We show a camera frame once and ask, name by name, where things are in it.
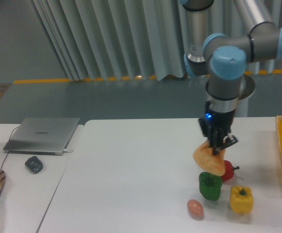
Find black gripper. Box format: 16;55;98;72
198;100;238;155

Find triangular golden bread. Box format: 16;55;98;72
193;140;226;176

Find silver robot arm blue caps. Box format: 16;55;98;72
179;0;282;154

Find red bell pepper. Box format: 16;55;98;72
221;160;240;182

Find green bell pepper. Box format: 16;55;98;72
199;171;223;201

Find yellow bell pepper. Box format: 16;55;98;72
229;185;254;214

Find brown egg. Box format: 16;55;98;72
187;199;204;217

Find grey pleated curtain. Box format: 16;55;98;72
28;0;282;82

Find silver closed laptop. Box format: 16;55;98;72
3;117;79;155

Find dark grey small device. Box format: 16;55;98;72
25;156;43;174

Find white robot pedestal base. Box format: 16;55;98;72
235;74;256;117

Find thin black mouse cable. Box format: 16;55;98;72
0;122;22;172

